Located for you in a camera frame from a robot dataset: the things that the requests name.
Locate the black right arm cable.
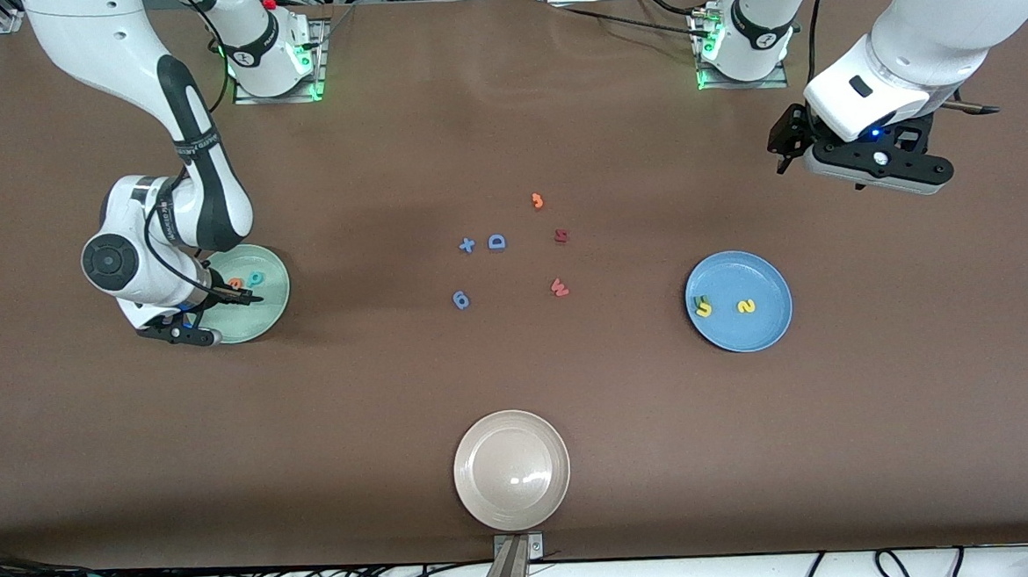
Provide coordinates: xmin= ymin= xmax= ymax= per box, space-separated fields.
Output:
xmin=131 ymin=0 xmax=247 ymax=299

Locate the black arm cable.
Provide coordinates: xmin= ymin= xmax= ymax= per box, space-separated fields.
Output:
xmin=131 ymin=0 xmax=247 ymax=299
xmin=802 ymin=0 xmax=852 ymax=98

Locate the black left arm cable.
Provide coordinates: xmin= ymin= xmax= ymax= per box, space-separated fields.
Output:
xmin=802 ymin=0 xmax=852 ymax=98

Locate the brown table cover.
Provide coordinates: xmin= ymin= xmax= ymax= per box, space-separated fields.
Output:
xmin=0 ymin=0 xmax=1028 ymax=577

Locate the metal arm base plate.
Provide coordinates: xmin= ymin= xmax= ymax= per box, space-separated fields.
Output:
xmin=693 ymin=2 xmax=790 ymax=93
xmin=229 ymin=18 xmax=331 ymax=106

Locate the blue plate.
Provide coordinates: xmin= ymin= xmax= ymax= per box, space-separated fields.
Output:
xmin=683 ymin=248 xmax=796 ymax=356

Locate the pale green plate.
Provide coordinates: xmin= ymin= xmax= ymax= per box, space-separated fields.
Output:
xmin=195 ymin=242 xmax=294 ymax=346

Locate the beige plate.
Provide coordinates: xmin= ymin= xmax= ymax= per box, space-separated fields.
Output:
xmin=450 ymin=408 xmax=574 ymax=535

